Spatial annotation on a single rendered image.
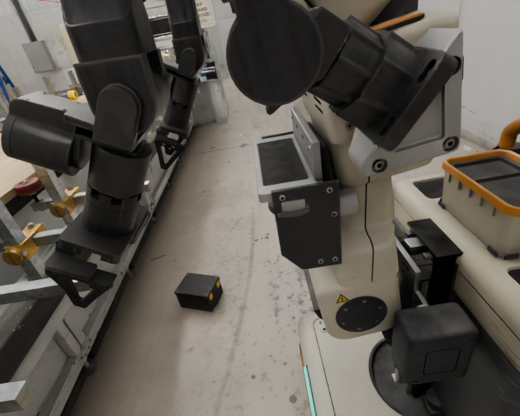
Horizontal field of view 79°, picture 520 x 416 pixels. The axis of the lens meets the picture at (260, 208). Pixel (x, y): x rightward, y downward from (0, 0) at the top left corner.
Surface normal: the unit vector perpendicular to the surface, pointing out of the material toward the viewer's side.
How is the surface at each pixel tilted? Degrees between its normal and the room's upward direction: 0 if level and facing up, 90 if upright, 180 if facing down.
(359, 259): 90
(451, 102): 90
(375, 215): 90
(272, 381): 0
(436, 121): 90
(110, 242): 31
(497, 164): 0
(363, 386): 0
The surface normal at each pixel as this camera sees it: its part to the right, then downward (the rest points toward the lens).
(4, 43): 0.05, 0.51
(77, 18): -0.04, 0.29
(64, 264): 0.38, -0.79
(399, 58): 0.33, -0.10
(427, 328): -0.16, -0.84
